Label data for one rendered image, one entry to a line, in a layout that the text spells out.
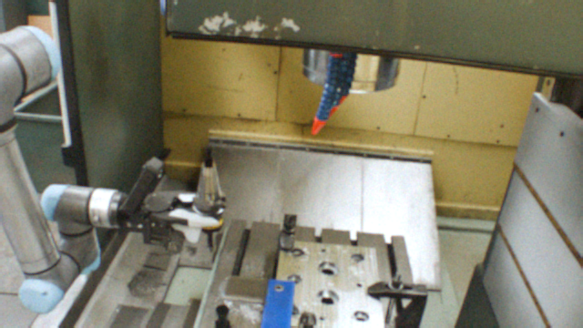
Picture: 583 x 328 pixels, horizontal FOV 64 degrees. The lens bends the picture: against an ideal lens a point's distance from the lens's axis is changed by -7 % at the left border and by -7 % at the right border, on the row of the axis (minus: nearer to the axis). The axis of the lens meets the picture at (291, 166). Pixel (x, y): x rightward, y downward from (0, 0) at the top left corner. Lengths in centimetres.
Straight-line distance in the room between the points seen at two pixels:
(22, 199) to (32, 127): 221
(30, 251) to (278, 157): 122
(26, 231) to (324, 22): 65
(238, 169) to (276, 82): 36
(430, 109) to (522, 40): 146
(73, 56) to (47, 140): 183
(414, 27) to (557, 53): 14
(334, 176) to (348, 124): 21
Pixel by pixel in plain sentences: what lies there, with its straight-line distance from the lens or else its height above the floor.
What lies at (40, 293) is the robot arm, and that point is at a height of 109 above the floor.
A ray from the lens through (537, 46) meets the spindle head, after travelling 52.
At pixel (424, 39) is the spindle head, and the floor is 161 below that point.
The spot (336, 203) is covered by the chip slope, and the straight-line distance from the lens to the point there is 185.
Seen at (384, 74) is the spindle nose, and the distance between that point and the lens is 77.
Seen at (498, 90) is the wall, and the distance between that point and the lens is 200.
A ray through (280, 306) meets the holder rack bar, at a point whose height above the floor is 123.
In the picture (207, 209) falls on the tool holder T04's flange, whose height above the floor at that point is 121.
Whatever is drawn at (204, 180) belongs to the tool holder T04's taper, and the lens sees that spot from 92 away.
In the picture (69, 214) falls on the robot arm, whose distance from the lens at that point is 103.
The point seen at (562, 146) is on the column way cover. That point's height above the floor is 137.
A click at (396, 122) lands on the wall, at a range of 196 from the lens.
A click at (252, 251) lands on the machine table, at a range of 133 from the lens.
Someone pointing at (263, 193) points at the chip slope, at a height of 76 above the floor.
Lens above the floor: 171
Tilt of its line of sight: 27 degrees down
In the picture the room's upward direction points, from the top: 5 degrees clockwise
